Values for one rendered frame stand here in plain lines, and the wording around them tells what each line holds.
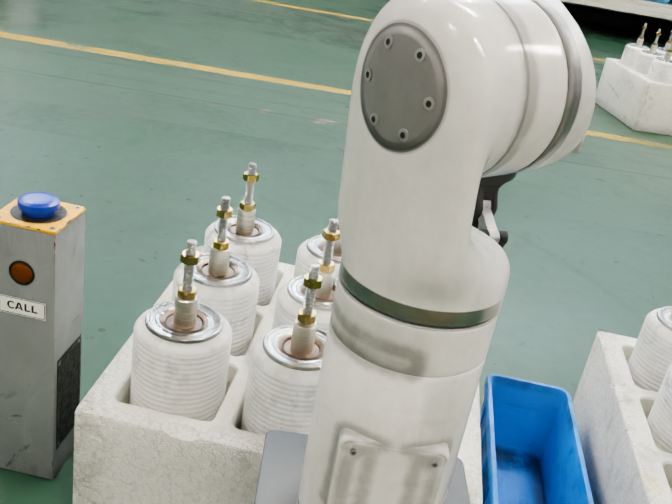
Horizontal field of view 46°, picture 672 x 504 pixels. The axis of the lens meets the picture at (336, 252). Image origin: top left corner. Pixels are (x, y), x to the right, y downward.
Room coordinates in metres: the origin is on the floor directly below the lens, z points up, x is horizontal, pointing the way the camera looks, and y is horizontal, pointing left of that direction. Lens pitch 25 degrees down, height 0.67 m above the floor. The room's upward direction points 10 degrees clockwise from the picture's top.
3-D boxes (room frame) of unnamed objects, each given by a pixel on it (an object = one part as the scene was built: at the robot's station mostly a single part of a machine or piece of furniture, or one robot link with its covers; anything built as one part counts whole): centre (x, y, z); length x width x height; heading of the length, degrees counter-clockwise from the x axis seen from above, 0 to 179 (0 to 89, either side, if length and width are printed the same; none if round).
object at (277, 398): (0.66, 0.02, 0.16); 0.10 x 0.10 x 0.18
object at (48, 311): (0.72, 0.30, 0.16); 0.07 x 0.07 x 0.31; 86
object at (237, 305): (0.78, 0.13, 0.16); 0.10 x 0.10 x 0.18
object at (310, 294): (0.66, 0.02, 0.31); 0.01 x 0.01 x 0.08
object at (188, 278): (0.66, 0.13, 0.30); 0.01 x 0.01 x 0.08
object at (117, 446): (0.77, 0.01, 0.09); 0.39 x 0.39 x 0.18; 86
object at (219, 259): (0.78, 0.13, 0.26); 0.02 x 0.02 x 0.03
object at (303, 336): (0.66, 0.02, 0.26); 0.02 x 0.02 x 0.03
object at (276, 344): (0.66, 0.02, 0.25); 0.08 x 0.08 x 0.01
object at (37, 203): (0.72, 0.30, 0.32); 0.04 x 0.04 x 0.02
